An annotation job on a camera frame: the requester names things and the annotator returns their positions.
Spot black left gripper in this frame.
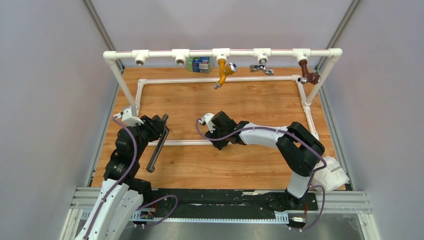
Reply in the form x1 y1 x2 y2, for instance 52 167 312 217
129 114 167 160

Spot dark grey long faucet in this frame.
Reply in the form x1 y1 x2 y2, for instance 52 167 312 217
146 114 170 173

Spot white PVC pipe frame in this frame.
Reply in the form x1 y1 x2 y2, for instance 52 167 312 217
103 48 343 138

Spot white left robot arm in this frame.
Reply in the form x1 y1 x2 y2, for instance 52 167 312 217
75 114 170 240

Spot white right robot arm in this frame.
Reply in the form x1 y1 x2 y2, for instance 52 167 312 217
195 111 327 210

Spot yellow faucet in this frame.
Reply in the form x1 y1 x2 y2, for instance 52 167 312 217
214 58 238 90

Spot green blue small box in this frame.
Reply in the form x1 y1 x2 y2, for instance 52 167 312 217
187 56 210 74

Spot chrome faucet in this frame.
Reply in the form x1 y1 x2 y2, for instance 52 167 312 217
249 58 274 76

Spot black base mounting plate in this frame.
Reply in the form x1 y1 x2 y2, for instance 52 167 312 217
139 188 319 221

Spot brown faucet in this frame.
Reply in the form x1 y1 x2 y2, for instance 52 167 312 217
297 59 321 85

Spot white thread seal tape roll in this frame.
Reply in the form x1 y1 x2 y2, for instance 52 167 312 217
310 156 350 193

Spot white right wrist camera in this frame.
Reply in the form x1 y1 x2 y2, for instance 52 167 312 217
199 112 215 127

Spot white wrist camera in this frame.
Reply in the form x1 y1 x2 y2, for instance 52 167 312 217
113 105 143 127
199 112 215 127

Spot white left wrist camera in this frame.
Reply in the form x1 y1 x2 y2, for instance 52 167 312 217
113 105 143 127

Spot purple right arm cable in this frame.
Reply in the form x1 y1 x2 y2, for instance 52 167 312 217
195 117 329 232

